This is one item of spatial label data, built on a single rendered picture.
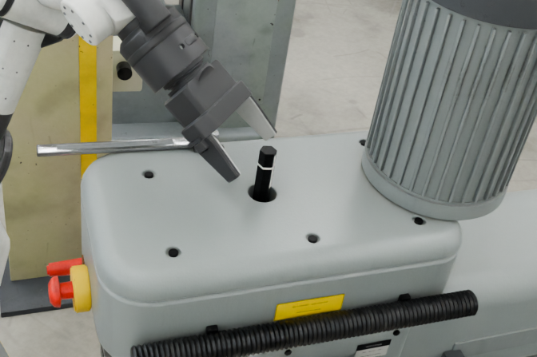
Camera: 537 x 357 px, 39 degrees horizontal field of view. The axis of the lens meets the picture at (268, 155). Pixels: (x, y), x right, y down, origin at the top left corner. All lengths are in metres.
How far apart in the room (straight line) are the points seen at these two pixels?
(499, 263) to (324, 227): 0.34
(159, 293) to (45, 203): 2.33
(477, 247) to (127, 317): 0.56
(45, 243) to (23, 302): 0.26
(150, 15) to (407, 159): 0.36
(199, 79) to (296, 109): 3.79
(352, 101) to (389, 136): 3.92
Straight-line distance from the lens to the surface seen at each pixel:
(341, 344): 1.06
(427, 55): 0.90
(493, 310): 1.18
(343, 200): 0.99
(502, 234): 1.24
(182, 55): 0.91
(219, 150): 0.91
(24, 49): 1.21
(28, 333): 3.29
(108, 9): 0.92
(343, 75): 5.16
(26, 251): 3.34
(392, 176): 0.99
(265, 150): 0.93
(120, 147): 1.02
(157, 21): 0.89
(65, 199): 3.17
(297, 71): 5.10
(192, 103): 0.91
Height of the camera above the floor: 2.50
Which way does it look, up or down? 36 degrees down
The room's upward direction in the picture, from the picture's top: 9 degrees clockwise
